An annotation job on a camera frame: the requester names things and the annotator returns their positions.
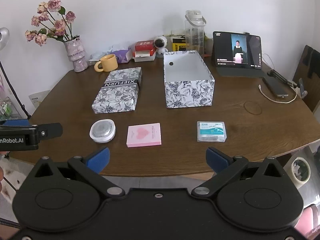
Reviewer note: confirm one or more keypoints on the floral box lid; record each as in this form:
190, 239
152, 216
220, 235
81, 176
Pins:
117, 92

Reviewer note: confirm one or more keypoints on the grey power bank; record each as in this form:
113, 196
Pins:
275, 86

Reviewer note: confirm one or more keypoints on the clear floss pick box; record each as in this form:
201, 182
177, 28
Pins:
212, 131

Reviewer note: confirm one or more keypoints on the cluttered storage rack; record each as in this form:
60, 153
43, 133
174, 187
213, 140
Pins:
7, 107

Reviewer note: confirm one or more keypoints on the white trash bin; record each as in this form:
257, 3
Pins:
300, 171

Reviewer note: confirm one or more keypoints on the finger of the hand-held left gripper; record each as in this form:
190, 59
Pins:
15, 123
50, 130

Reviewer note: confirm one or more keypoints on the wooden chair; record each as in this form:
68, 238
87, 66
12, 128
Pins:
306, 80

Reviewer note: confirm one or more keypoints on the pink fabric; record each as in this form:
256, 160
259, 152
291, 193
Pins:
310, 220

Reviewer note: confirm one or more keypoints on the round white case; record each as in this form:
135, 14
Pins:
102, 130

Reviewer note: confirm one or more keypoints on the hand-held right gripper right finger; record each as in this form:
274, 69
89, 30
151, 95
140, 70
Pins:
215, 158

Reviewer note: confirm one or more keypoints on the white flat box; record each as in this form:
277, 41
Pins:
143, 59

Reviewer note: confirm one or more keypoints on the purple ceramic vase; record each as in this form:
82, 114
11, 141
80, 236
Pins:
76, 55

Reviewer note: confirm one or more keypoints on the dark tablet keyboard case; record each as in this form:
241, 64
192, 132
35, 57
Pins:
240, 72

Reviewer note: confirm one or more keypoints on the white robot figure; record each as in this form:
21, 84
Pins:
160, 43

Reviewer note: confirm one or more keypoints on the silver spotlight on stand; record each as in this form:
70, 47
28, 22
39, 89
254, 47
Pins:
3, 36

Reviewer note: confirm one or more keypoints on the clear water bottle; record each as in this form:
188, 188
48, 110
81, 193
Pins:
195, 35

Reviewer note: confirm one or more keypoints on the crumpled white plastic bag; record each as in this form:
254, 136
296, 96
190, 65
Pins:
100, 55

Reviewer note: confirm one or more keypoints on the pink box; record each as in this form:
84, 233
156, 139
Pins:
143, 135

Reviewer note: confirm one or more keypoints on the black tablet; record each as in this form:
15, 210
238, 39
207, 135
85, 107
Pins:
225, 47

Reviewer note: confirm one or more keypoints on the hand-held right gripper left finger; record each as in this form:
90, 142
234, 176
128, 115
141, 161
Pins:
100, 158

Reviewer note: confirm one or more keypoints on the yellow mug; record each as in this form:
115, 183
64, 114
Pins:
108, 62

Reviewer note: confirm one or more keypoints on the red and white box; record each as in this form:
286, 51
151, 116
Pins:
142, 53

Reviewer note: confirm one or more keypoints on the yellow and black box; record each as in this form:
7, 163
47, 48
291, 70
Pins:
178, 45

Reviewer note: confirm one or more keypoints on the dried pink rose bouquet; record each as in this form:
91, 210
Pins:
58, 26

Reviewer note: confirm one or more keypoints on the purple tissue pack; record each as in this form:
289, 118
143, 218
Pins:
123, 55

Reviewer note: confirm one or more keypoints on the floral storage box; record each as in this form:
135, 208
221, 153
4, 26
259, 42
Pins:
190, 90

